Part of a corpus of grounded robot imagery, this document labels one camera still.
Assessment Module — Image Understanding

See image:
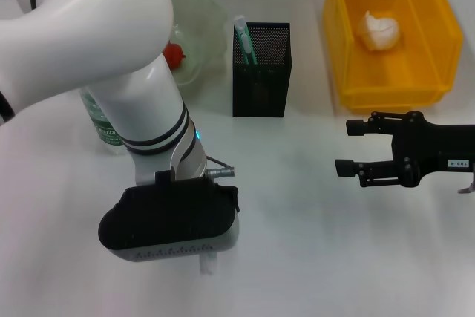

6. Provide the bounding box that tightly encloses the soft red-orange toy orange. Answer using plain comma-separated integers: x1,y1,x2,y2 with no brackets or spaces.
163,40,186,71

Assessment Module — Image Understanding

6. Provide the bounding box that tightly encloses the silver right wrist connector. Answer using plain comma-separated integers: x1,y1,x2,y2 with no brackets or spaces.
458,171,475,195

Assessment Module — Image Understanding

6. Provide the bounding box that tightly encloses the yellow plastic bin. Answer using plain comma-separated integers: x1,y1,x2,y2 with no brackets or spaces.
321,0,464,114

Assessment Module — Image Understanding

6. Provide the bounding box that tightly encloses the clear green-label water bottle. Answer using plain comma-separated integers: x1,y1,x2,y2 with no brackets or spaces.
79,85,129,157

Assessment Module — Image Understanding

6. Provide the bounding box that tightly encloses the black mesh pen holder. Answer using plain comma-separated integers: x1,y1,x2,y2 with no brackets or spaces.
232,22,293,118

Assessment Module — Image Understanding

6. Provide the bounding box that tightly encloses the mint green utility knife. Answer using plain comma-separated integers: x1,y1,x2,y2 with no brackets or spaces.
233,15,259,66

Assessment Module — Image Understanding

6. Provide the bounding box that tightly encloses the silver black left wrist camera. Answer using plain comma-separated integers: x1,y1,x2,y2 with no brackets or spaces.
98,170,240,263

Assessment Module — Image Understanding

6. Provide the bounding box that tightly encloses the black cable with silver plug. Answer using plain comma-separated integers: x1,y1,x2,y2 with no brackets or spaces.
203,154,228,171

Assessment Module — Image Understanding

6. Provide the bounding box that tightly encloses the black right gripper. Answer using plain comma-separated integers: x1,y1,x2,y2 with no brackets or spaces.
335,111,475,189

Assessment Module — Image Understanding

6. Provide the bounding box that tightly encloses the white paper ball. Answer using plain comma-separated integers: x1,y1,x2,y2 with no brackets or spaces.
358,10,403,53

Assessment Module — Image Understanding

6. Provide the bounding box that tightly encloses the pale green wavy glass plate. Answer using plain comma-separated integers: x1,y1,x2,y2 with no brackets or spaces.
163,0,229,90

